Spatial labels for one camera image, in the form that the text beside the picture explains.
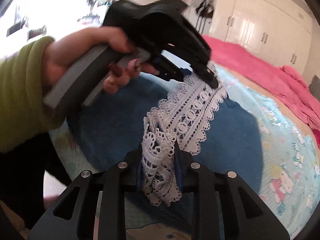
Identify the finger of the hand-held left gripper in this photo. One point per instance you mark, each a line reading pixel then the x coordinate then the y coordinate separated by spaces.
pixel 172 72
pixel 207 76

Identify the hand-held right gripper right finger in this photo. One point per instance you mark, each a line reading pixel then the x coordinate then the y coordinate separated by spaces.
pixel 179 172

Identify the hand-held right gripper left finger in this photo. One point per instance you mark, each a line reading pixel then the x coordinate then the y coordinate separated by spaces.
pixel 139 175

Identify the person's left forearm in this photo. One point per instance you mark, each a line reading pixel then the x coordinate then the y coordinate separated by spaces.
pixel 20 92

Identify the person's left hand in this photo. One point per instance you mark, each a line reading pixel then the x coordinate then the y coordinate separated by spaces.
pixel 75 45

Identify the white door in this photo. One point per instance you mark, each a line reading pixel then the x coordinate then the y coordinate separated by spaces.
pixel 190 10

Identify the pink duvet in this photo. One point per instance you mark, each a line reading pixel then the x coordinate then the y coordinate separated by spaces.
pixel 250 55

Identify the dark hanging clothes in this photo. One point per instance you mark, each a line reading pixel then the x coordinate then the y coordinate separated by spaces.
pixel 205 10

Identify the white wardrobe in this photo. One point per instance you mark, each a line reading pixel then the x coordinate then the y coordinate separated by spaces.
pixel 262 17

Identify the grey headboard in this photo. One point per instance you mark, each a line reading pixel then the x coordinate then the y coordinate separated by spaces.
pixel 315 87

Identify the cartoon printed bed sheet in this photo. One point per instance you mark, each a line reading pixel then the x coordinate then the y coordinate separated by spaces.
pixel 287 155

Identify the person's black trouser leg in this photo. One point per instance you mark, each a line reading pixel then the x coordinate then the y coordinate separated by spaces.
pixel 25 180

